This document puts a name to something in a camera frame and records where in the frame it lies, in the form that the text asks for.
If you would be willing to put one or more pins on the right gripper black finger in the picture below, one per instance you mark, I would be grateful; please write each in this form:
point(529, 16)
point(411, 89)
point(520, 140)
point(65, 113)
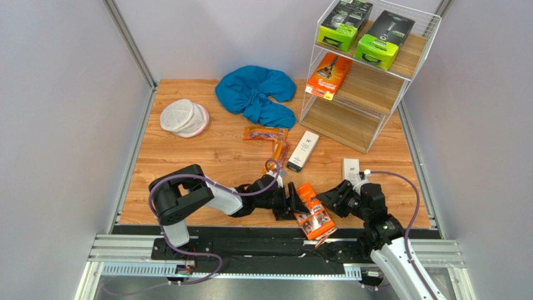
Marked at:
point(338, 197)
point(345, 208)

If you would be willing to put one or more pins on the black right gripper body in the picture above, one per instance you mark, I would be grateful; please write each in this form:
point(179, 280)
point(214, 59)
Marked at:
point(339, 197)

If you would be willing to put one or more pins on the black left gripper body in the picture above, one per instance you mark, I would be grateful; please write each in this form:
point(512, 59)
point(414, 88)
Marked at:
point(278, 200)

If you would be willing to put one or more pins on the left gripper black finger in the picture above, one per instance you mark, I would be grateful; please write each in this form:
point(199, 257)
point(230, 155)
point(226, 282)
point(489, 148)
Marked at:
point(288, 214)
point(295, 203)

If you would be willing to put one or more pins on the orange razor box back side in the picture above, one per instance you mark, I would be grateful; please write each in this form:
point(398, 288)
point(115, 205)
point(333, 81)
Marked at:
point(317, 224)

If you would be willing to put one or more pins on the orange Gillette Fusion5 box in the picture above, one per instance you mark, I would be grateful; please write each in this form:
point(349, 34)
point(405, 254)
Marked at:
point(326, 79)

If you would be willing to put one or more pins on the black green Gillette Labs box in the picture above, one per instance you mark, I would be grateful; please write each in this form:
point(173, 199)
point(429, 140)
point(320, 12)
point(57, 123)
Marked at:
point(380, 45)

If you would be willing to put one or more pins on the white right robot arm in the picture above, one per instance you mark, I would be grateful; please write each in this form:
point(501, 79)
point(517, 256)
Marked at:
point(384, 240)

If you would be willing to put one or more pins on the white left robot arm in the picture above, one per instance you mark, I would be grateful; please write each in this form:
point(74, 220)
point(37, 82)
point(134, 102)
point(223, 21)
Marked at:
point(177, 195)

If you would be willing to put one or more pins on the black green box on shelf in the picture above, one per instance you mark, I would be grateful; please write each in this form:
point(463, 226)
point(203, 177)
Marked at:
point(343, 23)

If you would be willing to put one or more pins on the white tall box far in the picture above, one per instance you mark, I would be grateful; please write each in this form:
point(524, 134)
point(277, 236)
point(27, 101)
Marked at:
point(350, 170)

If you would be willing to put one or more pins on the white tall box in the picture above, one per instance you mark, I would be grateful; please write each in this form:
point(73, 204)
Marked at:
point(350, 170)
point(303, 151)

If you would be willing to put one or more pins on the orange razor bag vertical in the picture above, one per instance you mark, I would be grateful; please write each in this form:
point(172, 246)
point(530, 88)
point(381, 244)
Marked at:
point(280, 149)

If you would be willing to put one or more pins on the white tall box near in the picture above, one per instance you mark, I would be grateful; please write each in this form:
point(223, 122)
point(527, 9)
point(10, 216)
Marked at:
point(303, 151)

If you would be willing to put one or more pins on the orange razor bag horizontal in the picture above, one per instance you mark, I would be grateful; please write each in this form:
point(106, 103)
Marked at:
point(265, 133)

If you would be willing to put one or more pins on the blue cloth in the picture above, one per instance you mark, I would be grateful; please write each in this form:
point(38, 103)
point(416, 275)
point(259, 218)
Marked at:
point(258, 93)

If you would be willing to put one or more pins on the white mesh laundry bag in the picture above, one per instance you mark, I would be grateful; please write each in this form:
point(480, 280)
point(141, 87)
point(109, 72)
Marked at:
point(184, 118)

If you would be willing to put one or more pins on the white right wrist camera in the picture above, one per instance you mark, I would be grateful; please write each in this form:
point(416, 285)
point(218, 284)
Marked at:
point(363, 178)

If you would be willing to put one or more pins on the black mounting rail base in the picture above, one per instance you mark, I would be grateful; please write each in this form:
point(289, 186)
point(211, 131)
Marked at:
point(232, 252)

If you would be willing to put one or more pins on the white wire wooden shelf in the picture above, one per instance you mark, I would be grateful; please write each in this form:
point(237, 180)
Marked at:
point(369, 95)

